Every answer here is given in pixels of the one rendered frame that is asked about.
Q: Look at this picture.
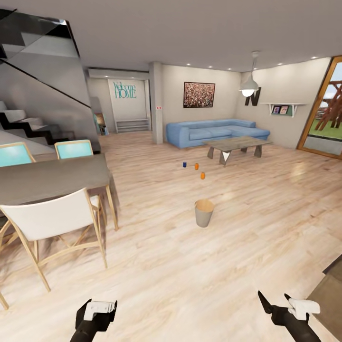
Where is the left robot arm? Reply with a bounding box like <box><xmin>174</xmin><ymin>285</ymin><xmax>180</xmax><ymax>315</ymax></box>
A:
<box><xmin>70</xmin><ymin>300</ymin><xmax>117</xmax><ymax>342</ymax></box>

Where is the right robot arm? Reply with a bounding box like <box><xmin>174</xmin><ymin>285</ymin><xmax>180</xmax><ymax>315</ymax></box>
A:
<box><xmin>258</xmin><ymin>290</ymin><xmax>322</xmax><ymax>342</ymax></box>

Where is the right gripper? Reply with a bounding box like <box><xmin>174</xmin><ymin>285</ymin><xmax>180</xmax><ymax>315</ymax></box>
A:
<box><xmin>258</xmin><ymin>290</ymin><xmax>317</xmax><ymax>342</ymax></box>

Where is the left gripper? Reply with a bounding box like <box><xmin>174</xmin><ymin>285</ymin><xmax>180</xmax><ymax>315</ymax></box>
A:
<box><xmin>73</xmin><ymin>301</ymin><xmax>117</xmax><ymax>342</ymax></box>

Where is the trash can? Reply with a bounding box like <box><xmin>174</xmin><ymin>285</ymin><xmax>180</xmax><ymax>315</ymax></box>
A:
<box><xmin>195</xmin><ymin>199</ymin><xmax>214</xmax><ymax>228</ymax></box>

